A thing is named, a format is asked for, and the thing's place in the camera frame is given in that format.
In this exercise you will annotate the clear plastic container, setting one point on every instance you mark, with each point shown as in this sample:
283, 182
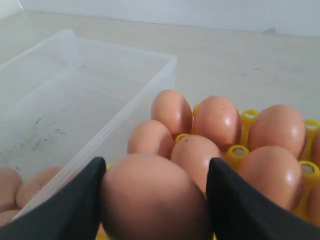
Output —
69, 99

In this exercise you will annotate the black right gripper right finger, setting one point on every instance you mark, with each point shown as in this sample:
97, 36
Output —
240, 212

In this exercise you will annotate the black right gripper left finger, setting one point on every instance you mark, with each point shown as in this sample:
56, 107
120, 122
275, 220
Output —
71, 214

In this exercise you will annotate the yellow plastic egg tray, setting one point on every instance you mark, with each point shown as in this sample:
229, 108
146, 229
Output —
235, 154

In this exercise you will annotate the brown egg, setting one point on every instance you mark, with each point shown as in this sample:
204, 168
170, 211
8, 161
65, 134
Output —
313, 205
10, 182
276, 173
148, 197
218, 119
172, 109
278, 125
315, 149
7, 216
152, 137
193, 154
34, 184

